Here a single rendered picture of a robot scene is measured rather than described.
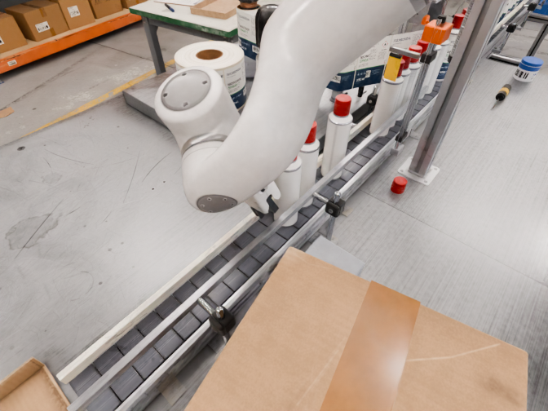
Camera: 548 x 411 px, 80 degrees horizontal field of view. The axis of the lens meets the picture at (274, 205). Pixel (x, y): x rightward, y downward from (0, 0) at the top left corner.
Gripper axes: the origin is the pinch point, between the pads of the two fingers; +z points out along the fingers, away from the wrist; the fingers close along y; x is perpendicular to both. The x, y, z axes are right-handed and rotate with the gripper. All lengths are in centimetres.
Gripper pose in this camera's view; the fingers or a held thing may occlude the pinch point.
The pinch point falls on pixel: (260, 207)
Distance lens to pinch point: 64.1
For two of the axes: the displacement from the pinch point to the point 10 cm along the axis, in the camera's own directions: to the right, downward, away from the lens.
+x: -5.8, 7.8, -2.2
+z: 2.3, 4.2, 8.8
